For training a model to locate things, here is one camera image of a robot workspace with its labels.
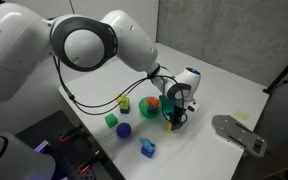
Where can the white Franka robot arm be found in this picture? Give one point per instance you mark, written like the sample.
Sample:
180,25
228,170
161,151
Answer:
27,43

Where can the purple bumpy ball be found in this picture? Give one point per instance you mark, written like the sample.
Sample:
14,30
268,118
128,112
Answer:
124,130

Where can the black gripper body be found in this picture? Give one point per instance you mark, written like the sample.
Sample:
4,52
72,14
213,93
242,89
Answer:
178,115

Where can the grey metal mounting plate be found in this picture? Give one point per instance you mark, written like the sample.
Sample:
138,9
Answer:
237,133

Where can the green toy cube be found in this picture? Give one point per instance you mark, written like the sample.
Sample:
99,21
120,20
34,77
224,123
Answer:
111,120

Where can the purple glowing light strip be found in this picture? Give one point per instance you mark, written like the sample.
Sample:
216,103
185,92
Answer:
42,146

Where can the black red clamp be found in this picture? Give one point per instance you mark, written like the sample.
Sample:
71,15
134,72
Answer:
71,132
89,162

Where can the yellow toy dog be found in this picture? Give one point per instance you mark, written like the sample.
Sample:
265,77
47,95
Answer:
168,128

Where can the light blue toy figure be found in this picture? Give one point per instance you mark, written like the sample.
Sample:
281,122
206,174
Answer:
146,143

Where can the orange toy figure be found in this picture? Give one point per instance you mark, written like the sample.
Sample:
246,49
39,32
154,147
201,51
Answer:
153,102

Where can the black perforated breadboard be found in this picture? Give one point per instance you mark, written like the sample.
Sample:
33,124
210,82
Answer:
64,136

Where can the green translucent bowl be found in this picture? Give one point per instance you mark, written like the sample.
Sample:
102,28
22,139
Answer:
144,112

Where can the black tripod pole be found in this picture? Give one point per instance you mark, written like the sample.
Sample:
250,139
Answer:
285,71

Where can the yellow tape patch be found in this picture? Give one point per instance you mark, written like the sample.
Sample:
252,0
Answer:
242,115

